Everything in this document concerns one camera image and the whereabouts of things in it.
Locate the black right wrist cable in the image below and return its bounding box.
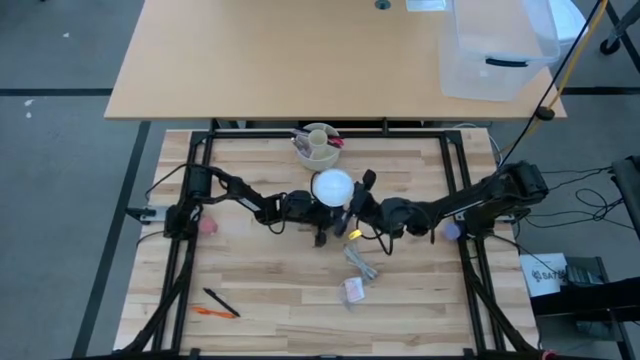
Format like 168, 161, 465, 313
369, 219, 397, 257

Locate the black pen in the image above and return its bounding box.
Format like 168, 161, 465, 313
202, 287, 242, 319

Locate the black aluminium table frame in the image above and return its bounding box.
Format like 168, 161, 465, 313
117, 127, 544, 360

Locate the beige desk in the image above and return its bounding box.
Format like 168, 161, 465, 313
103, 0, 568, 121

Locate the silver mounting bracket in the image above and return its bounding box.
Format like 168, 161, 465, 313
124, 206, 167, 224

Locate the beige round desk organizer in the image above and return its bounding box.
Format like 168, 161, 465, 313
291, 122, 342, 172

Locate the black keyboard device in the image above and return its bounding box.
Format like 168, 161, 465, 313
564, 256, 609, 287

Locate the clear bag with pink card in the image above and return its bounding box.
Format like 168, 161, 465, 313
338, 276, 367, 312

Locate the white cable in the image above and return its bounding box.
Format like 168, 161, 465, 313
452, 122, 503, 169

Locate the yellow pole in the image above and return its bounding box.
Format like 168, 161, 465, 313
504, 0, 610, 151

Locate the white round bin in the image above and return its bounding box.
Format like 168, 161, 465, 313
547, 0, 587, 64

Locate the clear plastic storage box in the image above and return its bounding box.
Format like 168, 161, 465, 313
438, 0, 561, 103

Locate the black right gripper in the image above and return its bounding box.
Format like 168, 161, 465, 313
339, 168, 384, 237

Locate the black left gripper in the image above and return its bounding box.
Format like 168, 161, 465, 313
310, 204, 346, 249

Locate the orange pen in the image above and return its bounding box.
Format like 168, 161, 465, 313
191, 305, 237, 320

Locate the black floor cable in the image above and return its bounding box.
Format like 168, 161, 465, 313
499, 167, 626, 231

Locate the white reflector lightbulb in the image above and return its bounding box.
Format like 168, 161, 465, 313
312, 168, 355, 208

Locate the black caster stand leg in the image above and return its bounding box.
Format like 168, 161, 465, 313
598, 0, 640, 56

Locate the white printed paper bag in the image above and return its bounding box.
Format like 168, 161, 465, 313
518, 252, 570, 298

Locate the black side cabinet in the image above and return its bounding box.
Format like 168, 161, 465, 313
609, 154, 640, 241

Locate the black side table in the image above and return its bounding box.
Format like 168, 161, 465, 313
529, 284, 640, 360

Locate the pink small cup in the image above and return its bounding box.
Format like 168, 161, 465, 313
198, 215, 220, 236

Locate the black slanted cable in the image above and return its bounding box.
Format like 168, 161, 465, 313
497, 0, 604, 171

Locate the grey coiled cable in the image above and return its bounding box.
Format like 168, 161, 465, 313
342, 243, 379, 285

